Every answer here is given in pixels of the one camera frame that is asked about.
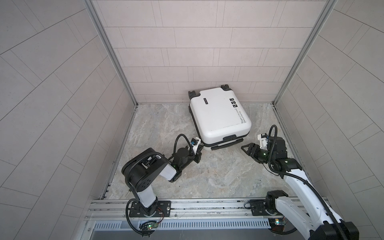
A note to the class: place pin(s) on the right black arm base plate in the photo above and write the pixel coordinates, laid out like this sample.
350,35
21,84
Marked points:
262,208

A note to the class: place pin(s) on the left aluminium corner post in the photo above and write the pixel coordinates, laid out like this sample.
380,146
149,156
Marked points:
106,43

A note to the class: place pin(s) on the left small circuit board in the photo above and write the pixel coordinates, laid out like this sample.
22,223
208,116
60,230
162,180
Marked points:
149,226

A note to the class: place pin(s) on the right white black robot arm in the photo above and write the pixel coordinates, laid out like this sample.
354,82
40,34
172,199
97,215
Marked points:
318,221

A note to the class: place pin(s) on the small circuit board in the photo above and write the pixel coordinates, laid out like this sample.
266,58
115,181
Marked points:
149,226
277,224

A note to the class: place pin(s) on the right aluminium corner post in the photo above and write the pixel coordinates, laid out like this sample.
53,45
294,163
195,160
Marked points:
321,20

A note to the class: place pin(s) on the aluminium mounting rail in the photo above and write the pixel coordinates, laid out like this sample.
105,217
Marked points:
185,214

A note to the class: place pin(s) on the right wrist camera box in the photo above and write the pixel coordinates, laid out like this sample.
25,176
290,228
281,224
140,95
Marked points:
264,141

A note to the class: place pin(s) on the right small circuit board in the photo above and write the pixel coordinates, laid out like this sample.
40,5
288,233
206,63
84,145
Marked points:
277,224

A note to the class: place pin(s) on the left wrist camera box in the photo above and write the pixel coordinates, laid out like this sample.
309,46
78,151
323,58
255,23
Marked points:
195,143

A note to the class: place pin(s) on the black suitcase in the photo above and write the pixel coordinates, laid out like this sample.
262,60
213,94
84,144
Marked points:
219,118

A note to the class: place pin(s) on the aluminium corner post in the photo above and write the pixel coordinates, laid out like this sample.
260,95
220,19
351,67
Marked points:
321,20
106,43

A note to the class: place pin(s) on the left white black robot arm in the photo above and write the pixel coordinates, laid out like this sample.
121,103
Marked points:
143,169

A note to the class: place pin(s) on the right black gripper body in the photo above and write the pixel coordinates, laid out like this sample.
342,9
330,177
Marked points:
261,155

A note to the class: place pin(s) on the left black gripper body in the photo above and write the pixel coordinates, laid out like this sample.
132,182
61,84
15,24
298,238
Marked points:
189,159

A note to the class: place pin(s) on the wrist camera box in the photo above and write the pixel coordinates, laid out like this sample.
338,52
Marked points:
264,141
195,143

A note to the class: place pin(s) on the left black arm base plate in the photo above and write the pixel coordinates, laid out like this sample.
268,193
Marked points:
157,209

